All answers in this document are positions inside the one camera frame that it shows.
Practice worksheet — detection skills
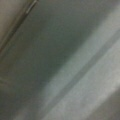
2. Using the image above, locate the silver toaster oven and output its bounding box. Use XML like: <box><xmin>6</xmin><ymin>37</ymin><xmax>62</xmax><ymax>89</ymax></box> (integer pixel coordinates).
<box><xmin>0</xmin><ymin>0</ymin><xmax>120</xmax><ymax>120</ymax></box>

